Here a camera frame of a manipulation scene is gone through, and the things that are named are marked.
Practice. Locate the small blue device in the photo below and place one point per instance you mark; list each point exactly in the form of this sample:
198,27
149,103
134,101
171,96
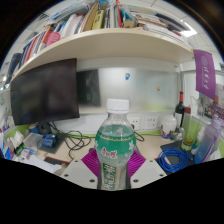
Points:
49,140

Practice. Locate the clear plastic box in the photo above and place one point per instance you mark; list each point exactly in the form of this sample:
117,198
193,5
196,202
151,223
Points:
33,141

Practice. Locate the white wall socket strip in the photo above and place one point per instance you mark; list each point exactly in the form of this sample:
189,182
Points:
143,122

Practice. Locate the green-labelled clear drink bottle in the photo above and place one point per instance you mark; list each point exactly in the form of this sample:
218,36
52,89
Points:
115,146

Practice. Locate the black desk mat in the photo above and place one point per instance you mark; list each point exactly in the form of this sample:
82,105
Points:
171,145

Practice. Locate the wall shelf with books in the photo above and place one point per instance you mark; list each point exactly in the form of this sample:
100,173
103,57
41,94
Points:
110,43

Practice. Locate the colourful wall poster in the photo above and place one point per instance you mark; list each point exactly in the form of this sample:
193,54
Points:
215,111

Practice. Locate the black computer monitor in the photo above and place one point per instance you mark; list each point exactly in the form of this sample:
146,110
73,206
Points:
45,91

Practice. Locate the white tissue pack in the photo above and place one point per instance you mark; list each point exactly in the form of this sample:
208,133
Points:
214,155

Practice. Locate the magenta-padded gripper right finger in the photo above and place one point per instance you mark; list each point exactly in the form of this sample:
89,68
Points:
149,171

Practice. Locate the purple plastic water bottle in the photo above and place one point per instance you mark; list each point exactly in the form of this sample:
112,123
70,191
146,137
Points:
206,143

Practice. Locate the dark wine bottle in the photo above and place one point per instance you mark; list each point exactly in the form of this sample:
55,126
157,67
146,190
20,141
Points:
180,113

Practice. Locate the tall clear glass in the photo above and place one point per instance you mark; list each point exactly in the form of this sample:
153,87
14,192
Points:
188,136

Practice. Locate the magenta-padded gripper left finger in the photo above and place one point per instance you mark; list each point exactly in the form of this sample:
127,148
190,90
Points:
76,170

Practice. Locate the white ceramic jar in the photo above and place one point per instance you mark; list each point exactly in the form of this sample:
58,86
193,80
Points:
168,125

